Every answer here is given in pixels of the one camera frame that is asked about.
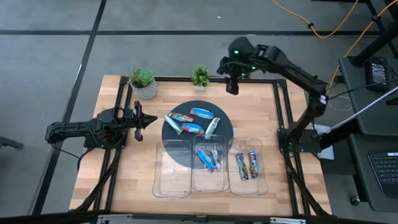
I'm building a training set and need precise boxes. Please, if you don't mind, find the brown orange granola bar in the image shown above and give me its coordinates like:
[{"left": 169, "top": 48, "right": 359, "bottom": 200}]
[{"left": 169, "top": 111, "right": 195, "bottom": 123}]

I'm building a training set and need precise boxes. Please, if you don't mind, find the dark blue granola bar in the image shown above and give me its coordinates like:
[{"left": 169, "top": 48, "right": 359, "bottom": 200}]
[
  {"left": 235, "top": 152, "right": 249, "bottom": 181},
  {"left": 248, "top": 151, "right": 260, "bottom": 179}
]

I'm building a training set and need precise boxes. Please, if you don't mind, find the silver metal bracket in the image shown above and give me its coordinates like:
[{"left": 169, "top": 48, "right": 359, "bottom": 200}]
[
  {"left": 269, "top": 217, "right": 307, "bottom": 224},
  {"left": 96, "top": 213, "right": 134, "bottom": 224}
]

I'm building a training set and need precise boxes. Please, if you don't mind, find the white green granola bar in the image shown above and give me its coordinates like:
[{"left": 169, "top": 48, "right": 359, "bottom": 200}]
[{"left": 211, "top": 145, "right": 222, "bottom": 170}]

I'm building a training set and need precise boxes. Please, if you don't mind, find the black power adapter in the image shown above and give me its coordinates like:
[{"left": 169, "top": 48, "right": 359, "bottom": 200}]
[{"left": 365, "top": 58, "right": 389, "bottom": 93}]

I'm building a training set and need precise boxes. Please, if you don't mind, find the succulent in patterned pot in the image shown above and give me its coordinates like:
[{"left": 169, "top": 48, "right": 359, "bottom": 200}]
[{"left": 128, "top": 67, "right": 159, "bottom": 101}]

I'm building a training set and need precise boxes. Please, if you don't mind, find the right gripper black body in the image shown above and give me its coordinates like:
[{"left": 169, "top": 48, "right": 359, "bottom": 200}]
[{"left": 226, "top": 63, "right": 259, "bottom": 96}]

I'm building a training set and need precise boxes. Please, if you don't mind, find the silver granola bar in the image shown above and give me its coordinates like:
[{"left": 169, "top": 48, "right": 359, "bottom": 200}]
[
  {"left": 205, "top": 117, "right": 221, "bottom": 137},
  {"left": 164, "top": 114, "right": 184, "bottom": 136}
]

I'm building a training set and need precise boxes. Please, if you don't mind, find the black desk leg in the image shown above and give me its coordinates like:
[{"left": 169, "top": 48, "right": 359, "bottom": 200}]
[{"left": 348, "top": 27, "right": 398, "bottom": 68}]

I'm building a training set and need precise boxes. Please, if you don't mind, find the white paper sheet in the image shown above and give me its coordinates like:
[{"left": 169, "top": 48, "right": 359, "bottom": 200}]
[{"left": 312, "top": 123, "right": 335, "bottom": 161}]

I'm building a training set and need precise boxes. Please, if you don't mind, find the dark grey side desk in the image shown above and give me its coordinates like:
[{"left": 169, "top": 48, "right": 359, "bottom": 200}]
[{"left": 338, "top": 55, "right": 398, "bottom": 213}]

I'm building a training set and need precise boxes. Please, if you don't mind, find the grey furniture foot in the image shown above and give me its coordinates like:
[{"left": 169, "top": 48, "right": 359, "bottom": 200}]
[{"left": 0, "top": 135, "right": 24, "bottom": 151}]

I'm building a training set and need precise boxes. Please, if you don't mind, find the black keyboard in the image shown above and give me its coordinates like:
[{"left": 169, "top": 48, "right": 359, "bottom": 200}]
[{"left": 368, "top": 152, "right": 398, "bottom": 199}]

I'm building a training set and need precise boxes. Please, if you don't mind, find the small plant in white pot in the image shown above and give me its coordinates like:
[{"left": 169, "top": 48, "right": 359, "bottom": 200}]
[{"left": 191, "top": 63, "right": 211, "bottom": 92}]

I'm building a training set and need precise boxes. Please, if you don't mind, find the black rig beam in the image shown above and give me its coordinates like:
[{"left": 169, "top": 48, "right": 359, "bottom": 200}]
[{"left": 0, "top": 208, "right": 398, "bottom": 224}]

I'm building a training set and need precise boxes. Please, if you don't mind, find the grey metal pole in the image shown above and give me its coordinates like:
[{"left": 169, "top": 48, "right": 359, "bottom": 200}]
[{"left": 329, "top": 91, "right": 398, "bottom": 133}]

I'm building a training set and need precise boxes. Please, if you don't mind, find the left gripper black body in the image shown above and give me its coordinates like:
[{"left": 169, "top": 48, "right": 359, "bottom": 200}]
[{"left": 123, "top": 101, "right": 144, "bottom": 142}]

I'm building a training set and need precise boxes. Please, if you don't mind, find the black aluminium table frame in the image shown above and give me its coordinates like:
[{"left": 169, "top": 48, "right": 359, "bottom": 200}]
[{"left": 70, "top": 75, "right": 332, "bottom": 218}]

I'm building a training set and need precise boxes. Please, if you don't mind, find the blue red granola bar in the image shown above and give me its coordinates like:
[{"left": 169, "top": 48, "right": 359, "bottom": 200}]
[
  {"left": 195, "top": 147, "right": 216, "bottom": 172},
  {"left": 190, "top": 107, "right": 215, "bottom": 120},
  {"left": 181, "top": 122, "right": 205, "bottom": 135}
]

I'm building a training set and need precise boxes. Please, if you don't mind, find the black round mat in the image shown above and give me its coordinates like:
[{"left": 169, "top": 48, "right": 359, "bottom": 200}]
[{"left": 161, "top": 100, "right": 234, "bottom": 170}]

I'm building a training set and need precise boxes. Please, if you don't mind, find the yellow cable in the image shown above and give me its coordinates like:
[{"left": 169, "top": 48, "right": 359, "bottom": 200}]
[
  {"left": 328, "top": 0, "right": 398, "bottom": 91},
  {"left": 271, "top": 0, "right": 360, "bottom": 40}
]

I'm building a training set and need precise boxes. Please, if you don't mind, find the black adapter cable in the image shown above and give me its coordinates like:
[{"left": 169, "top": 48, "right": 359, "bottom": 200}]
[{"left": 328, "top": 79, "right": 398, "bottom": 101}]

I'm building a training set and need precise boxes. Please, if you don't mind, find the clear plastic bin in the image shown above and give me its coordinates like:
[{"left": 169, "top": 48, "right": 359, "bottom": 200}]
[
  {"left": 228, "top": 137, "right": 269, "bottom": 196},
  {"left": 191, "top": 134, "right": 230, "bottom": 192},
  {"left": 152, "top": 139, "right": 193, "bottom": 199}
]

